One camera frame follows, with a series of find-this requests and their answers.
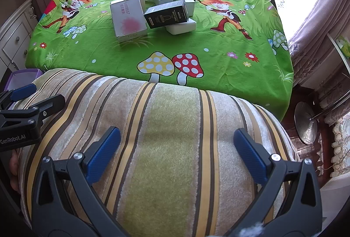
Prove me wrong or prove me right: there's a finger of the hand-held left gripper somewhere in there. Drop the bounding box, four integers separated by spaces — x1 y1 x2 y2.
0 83 37 110
16 94 66 127

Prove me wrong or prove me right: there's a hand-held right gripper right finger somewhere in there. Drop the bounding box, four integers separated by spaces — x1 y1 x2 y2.
227 128 323 237

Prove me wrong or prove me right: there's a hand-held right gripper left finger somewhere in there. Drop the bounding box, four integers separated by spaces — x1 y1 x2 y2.
31 126 129 237

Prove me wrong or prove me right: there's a purple cardboard storage box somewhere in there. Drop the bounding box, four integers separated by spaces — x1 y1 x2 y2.
4 69 44 91

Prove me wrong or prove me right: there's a white box with pink blotch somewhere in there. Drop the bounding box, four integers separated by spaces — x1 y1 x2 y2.
110 0 148 43

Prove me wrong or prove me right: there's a black box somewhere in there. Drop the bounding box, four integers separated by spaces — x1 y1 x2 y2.
144 0 189 29

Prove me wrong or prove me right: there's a person's left hand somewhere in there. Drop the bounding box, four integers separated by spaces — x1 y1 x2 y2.
8 151 21 194

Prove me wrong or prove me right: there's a cream ornate dressing table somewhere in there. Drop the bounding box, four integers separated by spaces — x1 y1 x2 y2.
0 0 37 84

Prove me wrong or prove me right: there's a glass side table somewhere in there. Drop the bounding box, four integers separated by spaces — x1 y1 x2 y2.
294 32 350 146

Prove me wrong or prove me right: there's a striped plush blanket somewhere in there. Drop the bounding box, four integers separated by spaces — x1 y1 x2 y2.
11 68 301 237

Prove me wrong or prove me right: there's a white lace cloth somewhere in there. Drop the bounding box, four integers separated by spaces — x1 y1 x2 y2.
331 114 350 180

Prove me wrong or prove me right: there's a green cartoon printed cloth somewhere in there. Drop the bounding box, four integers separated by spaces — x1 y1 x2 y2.
25 0 294 121

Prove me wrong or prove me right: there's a green tissue pack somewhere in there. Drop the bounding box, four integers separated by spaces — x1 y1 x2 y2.
337 36 350 58

